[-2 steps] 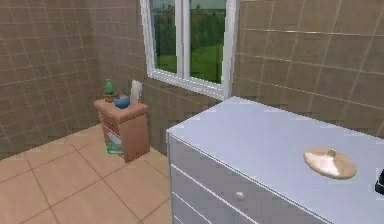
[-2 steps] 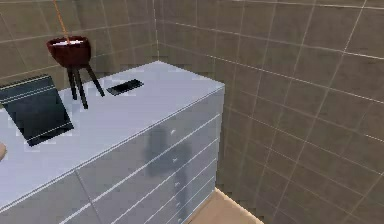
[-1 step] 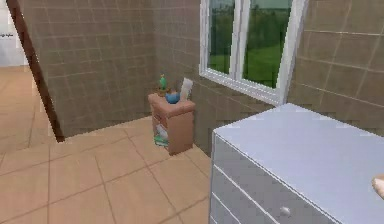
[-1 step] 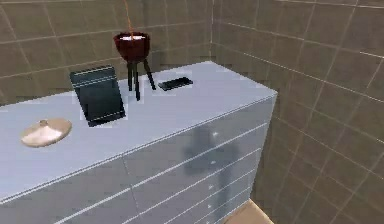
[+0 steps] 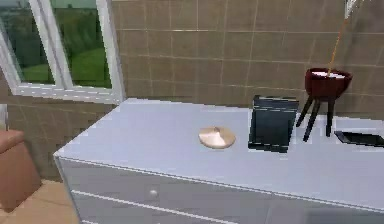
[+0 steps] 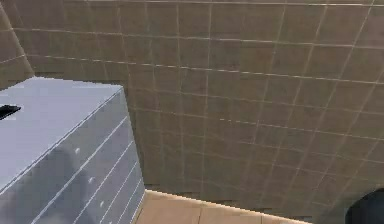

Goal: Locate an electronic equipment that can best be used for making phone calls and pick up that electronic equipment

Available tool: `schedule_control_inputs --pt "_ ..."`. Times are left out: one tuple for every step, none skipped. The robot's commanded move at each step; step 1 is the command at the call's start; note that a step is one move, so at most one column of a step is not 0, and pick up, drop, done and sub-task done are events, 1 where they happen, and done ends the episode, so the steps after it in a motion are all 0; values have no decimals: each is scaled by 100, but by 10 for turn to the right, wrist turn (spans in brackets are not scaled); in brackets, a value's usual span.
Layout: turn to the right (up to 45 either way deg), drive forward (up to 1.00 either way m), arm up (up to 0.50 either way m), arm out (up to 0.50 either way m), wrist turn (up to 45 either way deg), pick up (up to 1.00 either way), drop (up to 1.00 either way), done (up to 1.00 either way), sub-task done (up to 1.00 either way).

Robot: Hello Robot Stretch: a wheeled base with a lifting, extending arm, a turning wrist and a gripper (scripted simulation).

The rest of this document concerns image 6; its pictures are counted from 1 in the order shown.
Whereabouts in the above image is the black cell phone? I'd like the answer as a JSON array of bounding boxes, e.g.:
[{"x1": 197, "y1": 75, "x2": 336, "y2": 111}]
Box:
[{"x1": 0, "y1": 104, "x2": 22, "y2": 121}]

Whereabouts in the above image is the white chest of drawers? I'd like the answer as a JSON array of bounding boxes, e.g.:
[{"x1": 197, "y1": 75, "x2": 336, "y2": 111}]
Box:
[{"x1": 0, "y1": 76, "x2": 146, "y2": 224}]

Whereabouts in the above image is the black round object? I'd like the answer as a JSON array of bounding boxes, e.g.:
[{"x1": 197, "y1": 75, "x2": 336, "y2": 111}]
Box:
[{"x1": 344, "y1": 188, "x2": 384, "y2": 224}]

